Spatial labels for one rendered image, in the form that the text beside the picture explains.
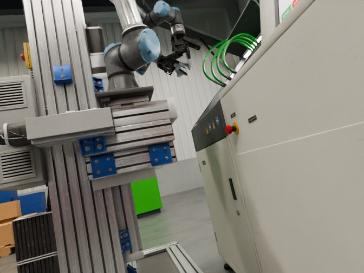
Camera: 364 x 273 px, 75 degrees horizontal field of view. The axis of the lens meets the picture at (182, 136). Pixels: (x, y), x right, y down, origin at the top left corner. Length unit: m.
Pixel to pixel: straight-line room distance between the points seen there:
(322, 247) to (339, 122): 0.31
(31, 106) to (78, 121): 0.38
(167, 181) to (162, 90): 3.13
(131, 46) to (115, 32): 8.25
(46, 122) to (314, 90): 0.76
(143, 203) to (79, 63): 3.53
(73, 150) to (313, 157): 0.95
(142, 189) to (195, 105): 4.70
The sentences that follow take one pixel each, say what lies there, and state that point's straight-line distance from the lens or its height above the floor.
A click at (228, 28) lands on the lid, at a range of 1.86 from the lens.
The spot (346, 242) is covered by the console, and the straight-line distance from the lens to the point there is 0.64.
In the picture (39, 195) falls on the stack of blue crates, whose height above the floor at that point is 0.82.
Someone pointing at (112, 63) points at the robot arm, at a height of 1.18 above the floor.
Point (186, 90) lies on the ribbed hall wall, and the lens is 8.56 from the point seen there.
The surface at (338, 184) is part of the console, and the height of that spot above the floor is 0.59.
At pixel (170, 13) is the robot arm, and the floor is 1.50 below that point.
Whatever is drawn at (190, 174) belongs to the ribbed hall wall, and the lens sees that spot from 7.97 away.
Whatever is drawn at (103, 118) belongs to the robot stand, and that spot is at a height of 0.91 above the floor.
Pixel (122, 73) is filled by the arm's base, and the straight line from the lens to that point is 1.04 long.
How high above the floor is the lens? 0.69
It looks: 8 degrees up
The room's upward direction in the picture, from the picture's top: 12 degrees counter-clockwise
